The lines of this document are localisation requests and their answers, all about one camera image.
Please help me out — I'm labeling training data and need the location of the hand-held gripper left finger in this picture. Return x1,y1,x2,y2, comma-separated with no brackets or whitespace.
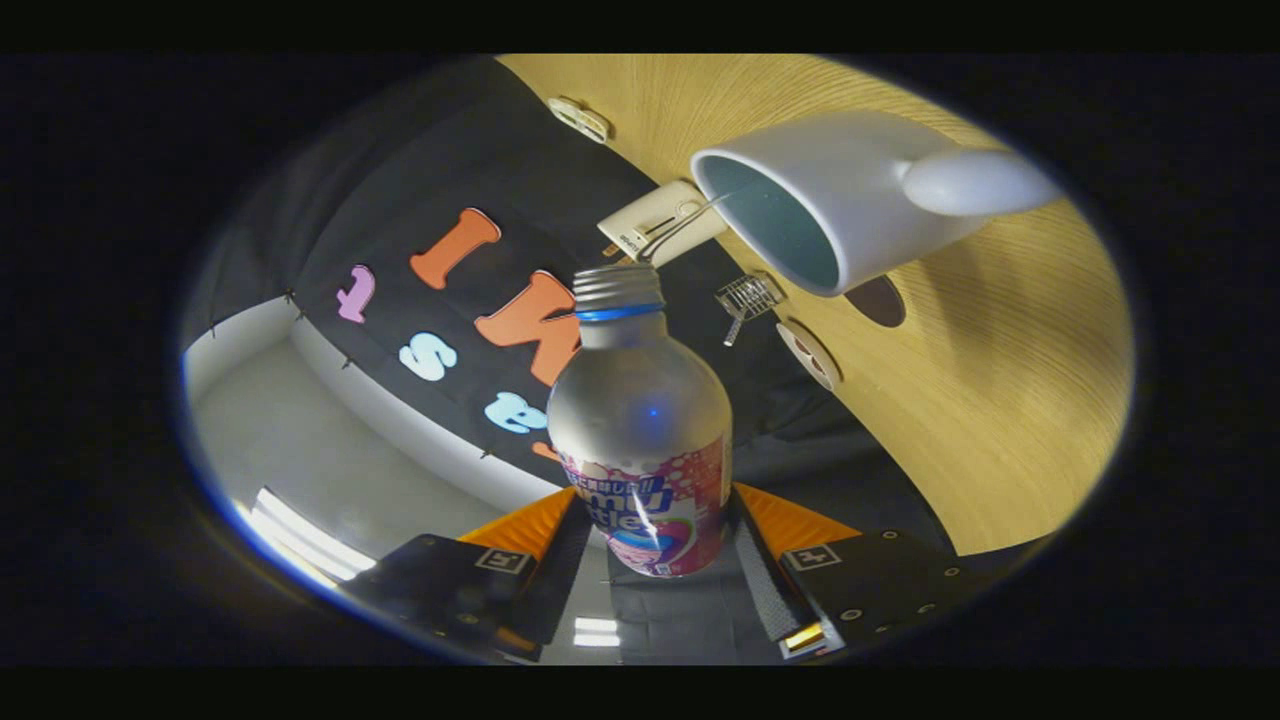
345,487,594,663

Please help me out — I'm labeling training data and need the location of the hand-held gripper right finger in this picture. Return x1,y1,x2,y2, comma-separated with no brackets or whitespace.
727,482,1001,659

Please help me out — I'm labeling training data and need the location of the silver juice bottle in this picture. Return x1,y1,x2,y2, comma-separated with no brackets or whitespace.
546,263,734,578

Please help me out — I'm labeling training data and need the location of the dark round coaster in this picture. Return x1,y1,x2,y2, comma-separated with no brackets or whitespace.
845,275,908,329

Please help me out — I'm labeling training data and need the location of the white cup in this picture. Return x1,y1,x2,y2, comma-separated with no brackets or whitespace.
690,110,1061,298

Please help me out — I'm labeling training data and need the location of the white plate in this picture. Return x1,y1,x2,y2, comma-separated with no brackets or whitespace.
776,320,843,391

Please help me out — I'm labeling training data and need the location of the wooden table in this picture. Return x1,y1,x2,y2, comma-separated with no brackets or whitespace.
497,55,1136,557

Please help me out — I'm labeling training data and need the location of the white toaster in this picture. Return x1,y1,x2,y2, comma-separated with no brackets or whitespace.
597,180,729,266

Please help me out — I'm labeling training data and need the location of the white divided tray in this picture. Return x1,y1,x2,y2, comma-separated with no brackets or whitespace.
547,96,611,144

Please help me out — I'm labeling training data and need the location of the wire basket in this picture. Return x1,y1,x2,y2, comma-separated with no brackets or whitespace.
714,272,788,323

